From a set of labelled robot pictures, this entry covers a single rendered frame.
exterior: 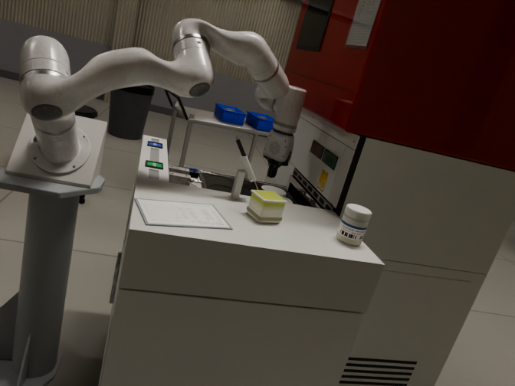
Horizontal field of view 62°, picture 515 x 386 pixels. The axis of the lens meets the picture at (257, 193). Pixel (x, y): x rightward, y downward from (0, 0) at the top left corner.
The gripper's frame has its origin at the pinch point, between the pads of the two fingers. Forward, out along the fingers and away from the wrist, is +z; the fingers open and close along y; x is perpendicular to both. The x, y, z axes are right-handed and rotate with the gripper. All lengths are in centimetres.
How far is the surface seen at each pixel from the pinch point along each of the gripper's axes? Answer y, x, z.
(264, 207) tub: 25.7, -42.3, -2.6
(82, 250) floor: -124, 15, 98
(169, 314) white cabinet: 23, -66, 22
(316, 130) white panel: 4.6, 16.1, -17.5
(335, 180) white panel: 25.5, -2.0, -6.6
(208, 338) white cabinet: 30, -59, 28
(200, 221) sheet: 19, -58, 2
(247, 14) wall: -414, 473, -99
